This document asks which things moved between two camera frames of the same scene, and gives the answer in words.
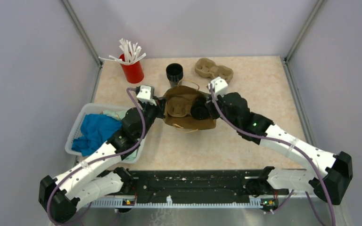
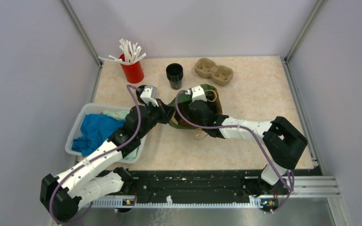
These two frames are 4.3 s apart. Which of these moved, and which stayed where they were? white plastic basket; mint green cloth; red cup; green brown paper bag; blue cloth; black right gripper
Moved: black right gripper; green brown paper bag
Stayed: mint green cloth; white plastic basket; red cup; blue cloth
